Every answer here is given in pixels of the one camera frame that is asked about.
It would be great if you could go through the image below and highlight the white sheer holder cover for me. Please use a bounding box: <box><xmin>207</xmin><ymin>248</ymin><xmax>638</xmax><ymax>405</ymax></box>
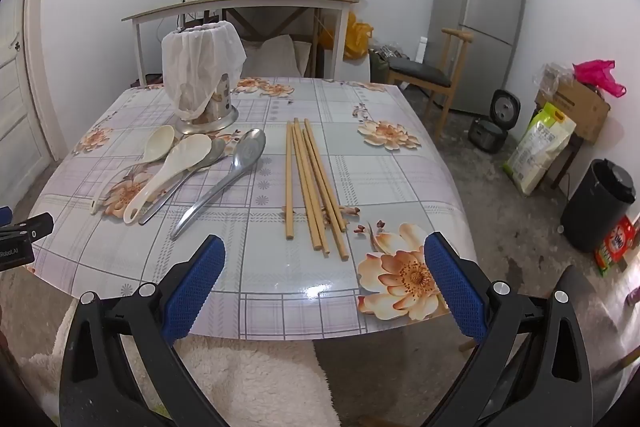
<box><xmin>161</xmin><ymin>21</ymin><xmax>248</xmax><ymax>120</ymax></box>

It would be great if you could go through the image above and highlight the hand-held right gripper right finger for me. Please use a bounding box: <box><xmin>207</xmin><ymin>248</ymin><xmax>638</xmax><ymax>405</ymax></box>
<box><xmin>424</xmin><ymin>232</ymin><xmax>593</xmax><ymax>427</ymax></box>

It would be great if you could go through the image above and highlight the white-legged wooden desk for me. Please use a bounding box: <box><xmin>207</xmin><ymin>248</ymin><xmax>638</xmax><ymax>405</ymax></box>
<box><xmin>121</xmin><ymin>0</ymin><xmax>361</xmax><ymax>84</ymax></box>

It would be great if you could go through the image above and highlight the green and white rice bag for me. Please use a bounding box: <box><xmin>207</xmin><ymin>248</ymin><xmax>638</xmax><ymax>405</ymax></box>
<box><xmin>502</xmin><ymin>102</ymin><xmax>577</xmax><ymax>196</ymax></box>

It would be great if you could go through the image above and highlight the wooden chair with dark seat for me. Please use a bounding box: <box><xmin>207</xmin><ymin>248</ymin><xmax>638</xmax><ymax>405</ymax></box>
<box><xmin>387</xmin><ymin>28</ymin><xmax>473</xmax><ymax>138</ymax></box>

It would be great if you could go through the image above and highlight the row of wooden chopsticks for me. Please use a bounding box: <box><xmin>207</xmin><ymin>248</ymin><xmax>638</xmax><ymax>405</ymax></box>
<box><xmin>284</xmin><ymin>118</ymin><xmax>351</xmax><ymax>262</ymax></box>

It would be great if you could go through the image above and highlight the brown cardboard box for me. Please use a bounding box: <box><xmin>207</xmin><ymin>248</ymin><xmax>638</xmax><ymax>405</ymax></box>
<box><xmin>535</xmin><ymin>77</ymin><xmax>612</xmax><ymax>145</ymax></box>

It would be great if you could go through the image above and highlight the white sack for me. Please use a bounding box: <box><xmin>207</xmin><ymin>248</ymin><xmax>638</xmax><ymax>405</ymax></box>
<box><xmin>244</xmin><ymin>34</ymin><xmax>313</xmax><ymax>80</ymax></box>

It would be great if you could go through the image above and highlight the silver refrigerator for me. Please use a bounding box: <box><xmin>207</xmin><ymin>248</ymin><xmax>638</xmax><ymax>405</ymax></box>
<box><xmin>424</xmin><ymin>0</ymin><xmax>528</xmax><ymax>118</ymax></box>

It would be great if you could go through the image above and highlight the white panel door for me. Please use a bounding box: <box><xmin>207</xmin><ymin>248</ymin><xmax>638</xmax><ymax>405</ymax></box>
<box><xmin>0</xmin><ymin>0</ymin><xmax>56</xmax><ymax>192</ymax></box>

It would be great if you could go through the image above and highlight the pink plastic bag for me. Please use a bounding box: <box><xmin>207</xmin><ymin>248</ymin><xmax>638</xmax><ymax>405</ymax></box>
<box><xmin>572</xmin><ymin>59</ymin><xmax>627</xmax><ymax>98</ymax></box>

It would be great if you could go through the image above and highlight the small cream plastic spoon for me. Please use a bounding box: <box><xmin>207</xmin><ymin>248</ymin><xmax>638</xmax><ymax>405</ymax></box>
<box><xmin>90</xmin><ymin>125</ymin><xmax>176</xmax><ymax>214</ymax></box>

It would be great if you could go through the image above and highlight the red snack packet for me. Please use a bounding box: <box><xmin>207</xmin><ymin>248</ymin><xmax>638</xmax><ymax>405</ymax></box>
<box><xmin>595</xmin><ymin>214</ymin><xmax>639</xmax><ymax>278</ymax></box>

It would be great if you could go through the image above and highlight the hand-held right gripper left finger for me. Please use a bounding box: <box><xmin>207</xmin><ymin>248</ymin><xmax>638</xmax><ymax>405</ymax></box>
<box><xmin>59</xmin><ymin>234</ymin><xmax>226</xmax><ymax>427</ymax></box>

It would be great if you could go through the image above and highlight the metal floral utensil holder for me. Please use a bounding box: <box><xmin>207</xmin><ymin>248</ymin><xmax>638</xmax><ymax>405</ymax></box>
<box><xmin>175</xmin><ymin>72</ymin><xmax>240</xmax><ymax>135</ymax></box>

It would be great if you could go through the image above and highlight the yellow plastic bag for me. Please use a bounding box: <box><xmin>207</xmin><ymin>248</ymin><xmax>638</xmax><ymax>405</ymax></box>
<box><xmin>320</xmin><ymin>12</ymin><xmax>375</xmax><ymax>60</ymax></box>

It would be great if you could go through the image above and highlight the large cream plastic spoon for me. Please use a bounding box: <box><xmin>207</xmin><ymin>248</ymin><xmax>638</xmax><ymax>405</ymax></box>
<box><xmin>123</xmin><ymin>133</ymin><xmax>213</xmax><ymax>225</ymax></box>

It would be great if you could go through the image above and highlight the small metal spoon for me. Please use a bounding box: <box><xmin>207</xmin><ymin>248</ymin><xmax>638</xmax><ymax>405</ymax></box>
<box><xmin>138</xmin><ymin>138</ymin><xmax>228</xmax><ymax>226</ymax></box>

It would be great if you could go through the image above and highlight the black rice cooker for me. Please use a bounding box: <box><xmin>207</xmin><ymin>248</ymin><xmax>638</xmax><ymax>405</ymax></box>
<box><xmin>467</xmin><ymin>89</ymin><xmax>523</xmax><ymax>155</ymax></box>

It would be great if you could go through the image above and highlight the clear plastic bag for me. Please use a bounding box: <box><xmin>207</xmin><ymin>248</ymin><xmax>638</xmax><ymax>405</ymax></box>
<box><xmin>532</xmin><ymin>62</ymin><xmax>576</xmax><ymax>94</ymax></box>

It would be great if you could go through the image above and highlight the black trash bin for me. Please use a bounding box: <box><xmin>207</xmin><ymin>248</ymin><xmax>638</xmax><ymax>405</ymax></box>
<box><xmin>560</xmin><ymin>158</ymin><xmax>637</xmax><ymax>253</ymax></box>

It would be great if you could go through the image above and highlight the dark green bag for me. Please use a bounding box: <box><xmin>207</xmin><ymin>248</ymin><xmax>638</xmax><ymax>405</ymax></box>
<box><xmin>369</xmin><ymin>48</ymin><xmax>407</xmax><ymax>82</ymax></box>

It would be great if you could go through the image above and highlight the large metal spoon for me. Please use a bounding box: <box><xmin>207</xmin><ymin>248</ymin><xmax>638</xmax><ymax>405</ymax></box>
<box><xmin>171</xmin><ymin>128</ymin><xmax>267</xmax><ymax>241</ymax></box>

